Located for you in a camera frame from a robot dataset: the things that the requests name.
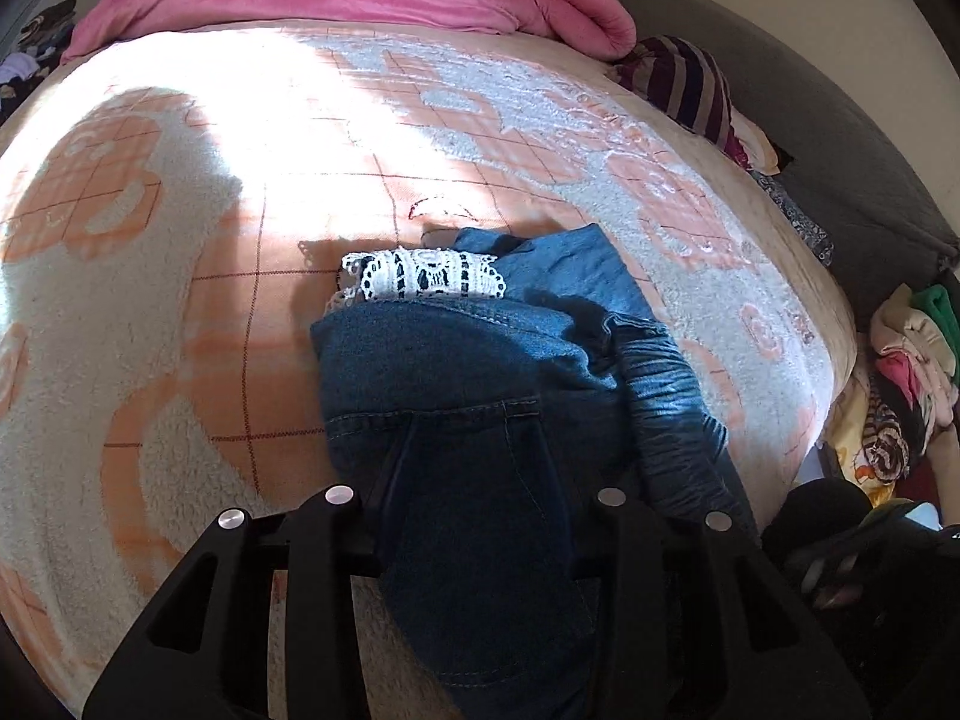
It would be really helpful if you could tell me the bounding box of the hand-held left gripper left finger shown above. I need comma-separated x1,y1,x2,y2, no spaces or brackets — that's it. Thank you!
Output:
81,484,380,720

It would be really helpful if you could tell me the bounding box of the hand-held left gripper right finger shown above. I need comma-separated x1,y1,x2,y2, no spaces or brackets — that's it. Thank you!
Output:
574,486,872,720

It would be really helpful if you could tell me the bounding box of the blue denim pants lace hem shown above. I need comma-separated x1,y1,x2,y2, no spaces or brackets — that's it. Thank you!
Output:
310,223,758,720

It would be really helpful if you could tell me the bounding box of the colourful clothes heap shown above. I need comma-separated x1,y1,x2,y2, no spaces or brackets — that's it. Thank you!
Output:
825,281,960,507

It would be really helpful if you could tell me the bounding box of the peach patterned blanket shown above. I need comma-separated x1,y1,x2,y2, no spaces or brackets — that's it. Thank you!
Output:
0,15,860,706

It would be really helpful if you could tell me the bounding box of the orange white printed blanket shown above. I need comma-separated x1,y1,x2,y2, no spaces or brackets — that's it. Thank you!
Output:
0,19,856,698

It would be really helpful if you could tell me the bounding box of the dark patterned cloth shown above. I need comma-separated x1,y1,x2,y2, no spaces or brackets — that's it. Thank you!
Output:
750,169,835,267

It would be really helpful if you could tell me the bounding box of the cream pillow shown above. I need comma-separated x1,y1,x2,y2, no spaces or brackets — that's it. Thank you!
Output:
720,112,785,175

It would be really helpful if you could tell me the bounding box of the grey headboard cushion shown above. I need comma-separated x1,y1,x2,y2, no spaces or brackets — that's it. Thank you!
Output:
607,0,960,293

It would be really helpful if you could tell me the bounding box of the striped dark garment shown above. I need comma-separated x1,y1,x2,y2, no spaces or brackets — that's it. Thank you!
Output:
607,34,758,158

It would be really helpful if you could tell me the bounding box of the pile of clothes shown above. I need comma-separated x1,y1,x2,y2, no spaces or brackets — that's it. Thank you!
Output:
0,0,76,117

